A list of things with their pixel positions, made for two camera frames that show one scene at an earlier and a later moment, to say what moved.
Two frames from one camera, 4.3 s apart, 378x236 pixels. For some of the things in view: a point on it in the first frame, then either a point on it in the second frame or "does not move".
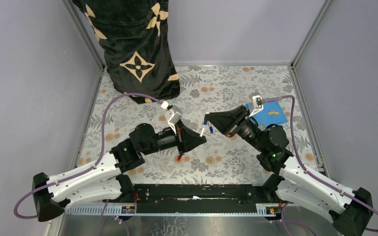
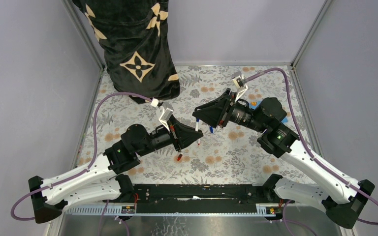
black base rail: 196,198 does not move
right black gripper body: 241,125 -> 235,112
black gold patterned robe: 133,36 does not move
